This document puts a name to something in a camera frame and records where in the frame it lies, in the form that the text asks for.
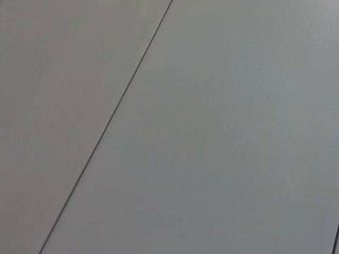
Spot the black wall panel joint strip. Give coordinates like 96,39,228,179
332,224,339,254

